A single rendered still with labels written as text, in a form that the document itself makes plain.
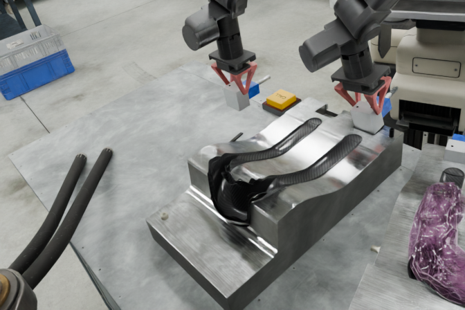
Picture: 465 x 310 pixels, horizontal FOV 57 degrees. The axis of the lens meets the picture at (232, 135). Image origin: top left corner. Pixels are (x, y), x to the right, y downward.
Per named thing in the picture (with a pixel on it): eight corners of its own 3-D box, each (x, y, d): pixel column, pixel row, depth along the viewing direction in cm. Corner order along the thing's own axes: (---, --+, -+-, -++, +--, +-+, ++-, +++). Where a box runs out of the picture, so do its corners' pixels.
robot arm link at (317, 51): (384, 22, 71) (355, -14, 74) (325, 54, 70) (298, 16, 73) (369, 57, 82) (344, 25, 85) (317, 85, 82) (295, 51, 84)
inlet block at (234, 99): (263, 83, 113) (261, 64, 110) (277, 88, 109) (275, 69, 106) (226, 105, 107) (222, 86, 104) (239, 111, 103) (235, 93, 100)
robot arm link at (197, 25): (248, -9, 85) (221, -29, 89) (204, 12, 80) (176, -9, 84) (244, 39, 95) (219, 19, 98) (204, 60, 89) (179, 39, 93)
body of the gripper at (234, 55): (236, 73, 95) (230, 42, 90) (208, 61, 101) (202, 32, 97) (257, 60, 97) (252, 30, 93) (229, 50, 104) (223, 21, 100)
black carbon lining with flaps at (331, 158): (311, 122, 101) (309, 88, 96) (370, 147, 90) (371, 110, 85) (196, 203, 85) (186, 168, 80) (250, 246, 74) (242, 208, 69)
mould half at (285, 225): (311, 125, 112) (307, 80, 104) (401, 165, 94) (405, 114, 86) (153, 238, 89) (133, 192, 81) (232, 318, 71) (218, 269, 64)
